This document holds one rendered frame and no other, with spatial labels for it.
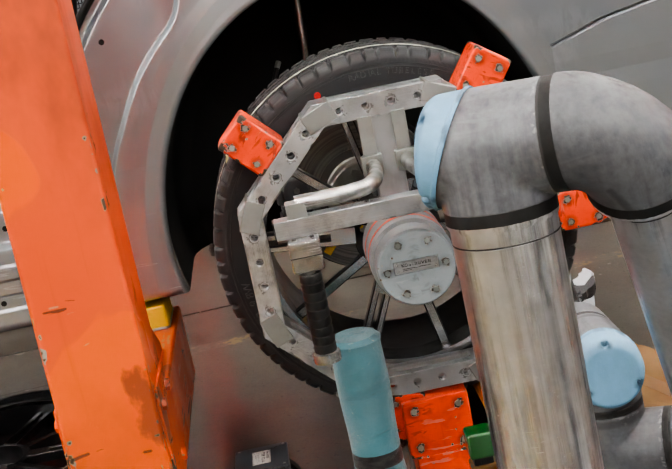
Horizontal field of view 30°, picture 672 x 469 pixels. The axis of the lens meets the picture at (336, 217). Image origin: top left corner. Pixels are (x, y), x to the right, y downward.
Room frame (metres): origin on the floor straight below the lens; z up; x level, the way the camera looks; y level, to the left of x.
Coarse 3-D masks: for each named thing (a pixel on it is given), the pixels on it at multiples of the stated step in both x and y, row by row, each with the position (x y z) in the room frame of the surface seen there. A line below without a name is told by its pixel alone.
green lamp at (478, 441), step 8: (480, 424) 1.71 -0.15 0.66; (464, 432) 1.70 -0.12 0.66; (472, 432) 1.69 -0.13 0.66; (480, 432) 1.69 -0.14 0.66; (488, 432) 1.68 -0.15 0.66; (472, 440) 1.68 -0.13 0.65; (480, 440) 1.68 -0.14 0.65; (488, 440) 1.68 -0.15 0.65; (472, 448) 1.68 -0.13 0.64; (480, 448) 1.68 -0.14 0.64; (488, 448) 1.68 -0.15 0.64; (472, 456) 1.68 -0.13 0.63; (480, 456) 1.68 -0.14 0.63; (488, 456) 1.68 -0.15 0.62
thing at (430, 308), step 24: (360, 168) 2.18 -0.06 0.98; (336, 240) 2.18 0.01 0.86; (360, 240) 2.18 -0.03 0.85; (360, 264) 2.18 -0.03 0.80; (288, 288) 2.29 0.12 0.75; (336, 288) 2.18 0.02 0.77; (288, 312) 2.16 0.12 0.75; (384, 312) 2.18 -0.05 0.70; (432, 312) 2.18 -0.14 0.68; (456, 312) 2.31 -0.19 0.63; (384, 336) 2.29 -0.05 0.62; (408, 336) 2.28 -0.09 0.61; (432, 336) 2.25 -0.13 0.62; (456, 336) 2.20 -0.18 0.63; (408, 360) 2.16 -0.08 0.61
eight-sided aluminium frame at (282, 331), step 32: (352, 96) 2.08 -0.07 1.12; (384, 96) 2.08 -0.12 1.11; (416, 96) 2.12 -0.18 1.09; (320, 128) 2.07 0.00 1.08; (288, 160) 2.07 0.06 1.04; (256, 192) 2.07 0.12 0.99; (256, 224) 2.07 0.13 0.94; (256, 256) 2.07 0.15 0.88; (256, 288) 2.07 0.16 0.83; (288, 320) 2.11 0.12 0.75; (288, 352) 2.07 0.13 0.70; (448, 352) 2.14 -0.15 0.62; (416, 384) 2.08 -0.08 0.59; (448, 384) 2.08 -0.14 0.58
